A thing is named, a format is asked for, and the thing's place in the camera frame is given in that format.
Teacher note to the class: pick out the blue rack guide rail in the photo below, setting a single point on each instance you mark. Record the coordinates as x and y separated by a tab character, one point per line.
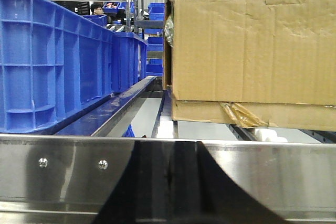
114	116

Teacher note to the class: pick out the person with glasses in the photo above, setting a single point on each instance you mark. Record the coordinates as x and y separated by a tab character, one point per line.
96	9

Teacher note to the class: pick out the stainless steel shelf rail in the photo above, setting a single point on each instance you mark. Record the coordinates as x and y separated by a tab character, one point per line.
67	179

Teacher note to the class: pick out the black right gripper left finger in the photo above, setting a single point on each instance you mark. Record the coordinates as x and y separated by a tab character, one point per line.
140	194

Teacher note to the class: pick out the worn cardboard box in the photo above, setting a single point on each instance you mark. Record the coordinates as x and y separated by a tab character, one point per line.
252	62

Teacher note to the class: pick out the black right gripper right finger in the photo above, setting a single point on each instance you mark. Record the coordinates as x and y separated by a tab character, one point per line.
201	192

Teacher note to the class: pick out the blue crate on rack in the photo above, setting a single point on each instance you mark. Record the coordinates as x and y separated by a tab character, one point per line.
55	64

